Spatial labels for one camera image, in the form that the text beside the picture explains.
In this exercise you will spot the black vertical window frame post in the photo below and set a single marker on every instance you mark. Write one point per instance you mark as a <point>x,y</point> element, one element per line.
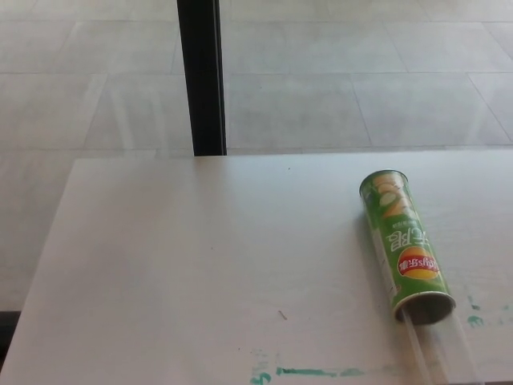
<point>201,76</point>

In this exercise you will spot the green Lay's chips can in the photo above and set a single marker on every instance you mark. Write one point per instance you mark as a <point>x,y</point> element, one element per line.
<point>401,236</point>

